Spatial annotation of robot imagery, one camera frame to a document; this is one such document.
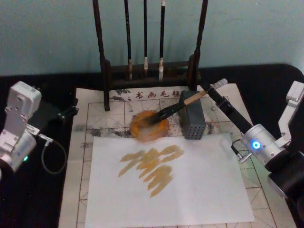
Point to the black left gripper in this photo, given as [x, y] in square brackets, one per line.
[46, 114]

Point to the grey perforated block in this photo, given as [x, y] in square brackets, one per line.
[193, 118]

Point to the black hanging calligraphy brush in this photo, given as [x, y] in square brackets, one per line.
[162, 35]
[128, 35]
[145, 35]

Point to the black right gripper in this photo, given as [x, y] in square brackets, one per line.
[234, 114]

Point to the white gridded felt mat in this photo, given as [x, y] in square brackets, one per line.
[259, 206]

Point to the dark wooden brush rack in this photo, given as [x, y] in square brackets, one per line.
[106, 71]

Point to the orange stained ink dish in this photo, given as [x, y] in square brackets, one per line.
[142, 133]

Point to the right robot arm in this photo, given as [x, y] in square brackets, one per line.
[261, 140]

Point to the white paper with brown strokes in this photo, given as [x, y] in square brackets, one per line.
[194, 190]

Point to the black table cloth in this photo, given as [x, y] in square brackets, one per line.
[33, 202]

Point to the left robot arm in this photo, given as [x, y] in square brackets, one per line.
[17, 118]

